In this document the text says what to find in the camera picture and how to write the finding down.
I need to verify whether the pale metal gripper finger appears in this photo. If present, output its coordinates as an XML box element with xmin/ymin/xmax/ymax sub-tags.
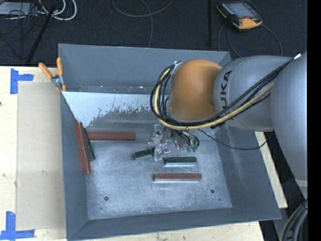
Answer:
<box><xmin>149</xmin><ymin>124</ymin><xmax>166</xmax><ymax>147</ymax></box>
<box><xmin>153</xmin><ymin>140</ymin><xmax>172</xmax><ymax>162</ymax></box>

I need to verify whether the dark green block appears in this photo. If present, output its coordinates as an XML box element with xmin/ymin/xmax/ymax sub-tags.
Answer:
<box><xmin>164</xmin><ymin>156</ymin><xmax>198</xmax><ymax>167</ymax></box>
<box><xmin>83</xmin><ymin>128</ymin><xmax>97</xmax><ymax>162</ymax></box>
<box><xmin>132</xmin><ymin>147</ymin><xmax>156</xmax><ymax>161</ymax></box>

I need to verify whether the red-brown flat block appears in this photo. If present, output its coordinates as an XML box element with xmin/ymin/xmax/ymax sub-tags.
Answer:
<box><xmin>153</xmin><ymin>173</ymin><xmax>203</xmax><ymax>183</ymax></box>
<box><xmin>74</xmin><ymin>122</ymin><xmax>88</xmax><ymax>175</ymax></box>
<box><xmin>87</xmin><ymin>132</ymin><xmax>136</xmax><ymax>142</ymax></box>
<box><xmin>79</xmin><ymin>122</ymin><xmax>92</xmax><ymax>174</ymax></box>

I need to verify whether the grey metal bin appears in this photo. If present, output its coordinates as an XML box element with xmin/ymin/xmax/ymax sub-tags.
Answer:
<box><xmin>57</xmin><ymin>43</ymin><xmax>282</xmax><ymax>240</ymax></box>

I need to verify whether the pale wood flat board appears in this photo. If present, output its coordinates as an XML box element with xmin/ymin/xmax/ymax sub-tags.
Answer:
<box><xmin>15</xmin><ymin>81</ymin><xmax>66</xmax><ymax>232</ymax></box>

